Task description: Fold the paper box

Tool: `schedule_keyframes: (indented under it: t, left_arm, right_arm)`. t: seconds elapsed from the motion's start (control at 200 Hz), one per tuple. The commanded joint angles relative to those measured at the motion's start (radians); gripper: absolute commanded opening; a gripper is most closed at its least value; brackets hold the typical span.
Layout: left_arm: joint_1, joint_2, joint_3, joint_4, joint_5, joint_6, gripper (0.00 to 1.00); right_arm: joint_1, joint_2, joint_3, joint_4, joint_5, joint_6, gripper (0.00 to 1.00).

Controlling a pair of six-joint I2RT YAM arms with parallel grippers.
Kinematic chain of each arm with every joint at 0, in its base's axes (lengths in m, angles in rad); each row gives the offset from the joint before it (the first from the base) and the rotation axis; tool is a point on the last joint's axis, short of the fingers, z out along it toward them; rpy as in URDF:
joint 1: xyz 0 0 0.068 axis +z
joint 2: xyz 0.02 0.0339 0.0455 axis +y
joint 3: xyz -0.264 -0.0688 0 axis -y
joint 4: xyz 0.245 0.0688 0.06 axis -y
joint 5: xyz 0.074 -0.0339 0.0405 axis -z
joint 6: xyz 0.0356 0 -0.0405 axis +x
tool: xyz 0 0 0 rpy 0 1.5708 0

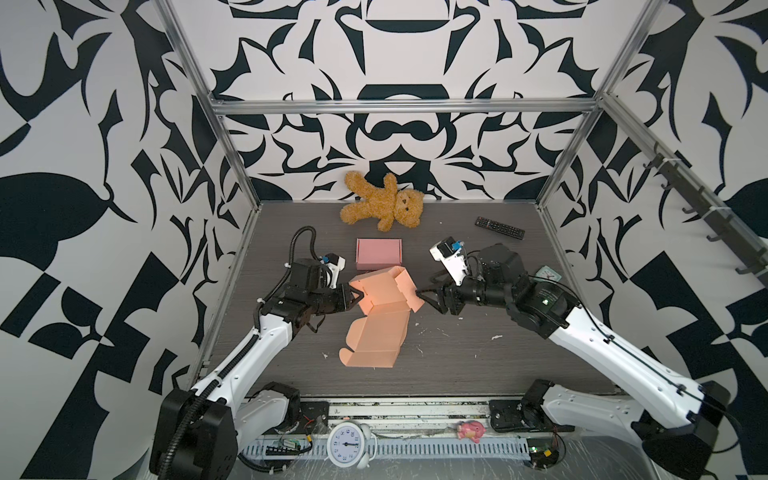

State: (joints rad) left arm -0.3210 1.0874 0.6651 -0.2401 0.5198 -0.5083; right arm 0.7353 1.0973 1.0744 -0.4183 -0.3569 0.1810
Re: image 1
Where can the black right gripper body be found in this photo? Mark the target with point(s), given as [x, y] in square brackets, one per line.
[473, 291]

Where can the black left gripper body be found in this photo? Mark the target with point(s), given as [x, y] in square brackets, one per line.
[327, 300]

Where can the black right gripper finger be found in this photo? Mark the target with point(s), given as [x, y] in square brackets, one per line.
[438, 289]
[438, 304]

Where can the peach cardboard box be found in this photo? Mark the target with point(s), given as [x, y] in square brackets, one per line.
[375, 340]

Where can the pink cardboard box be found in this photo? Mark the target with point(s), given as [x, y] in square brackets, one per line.
[378, 253]

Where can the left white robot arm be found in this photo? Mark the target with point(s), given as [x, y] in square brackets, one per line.
[203, 432]

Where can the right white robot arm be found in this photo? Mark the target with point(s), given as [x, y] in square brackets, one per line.
[673, 418]

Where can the black remote control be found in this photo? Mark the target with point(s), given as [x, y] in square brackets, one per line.
[500, 228]

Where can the small teal alarm clock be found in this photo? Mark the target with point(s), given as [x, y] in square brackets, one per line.
[548, 273]

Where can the brown teddy bear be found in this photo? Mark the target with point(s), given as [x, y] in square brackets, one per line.
[387, 204]

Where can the small pink toy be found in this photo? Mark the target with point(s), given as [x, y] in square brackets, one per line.
[470, 430]

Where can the white round alarm clock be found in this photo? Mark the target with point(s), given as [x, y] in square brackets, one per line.
[351, 444]

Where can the green circuit board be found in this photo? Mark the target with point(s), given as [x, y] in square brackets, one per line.
[543, 456]

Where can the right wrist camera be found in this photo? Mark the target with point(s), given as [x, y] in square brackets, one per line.
[450, 253]

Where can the white slotted cable duct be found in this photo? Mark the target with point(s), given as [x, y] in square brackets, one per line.
[512, 448]

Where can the grey wall hook rail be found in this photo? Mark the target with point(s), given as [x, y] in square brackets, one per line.
[723, 221]

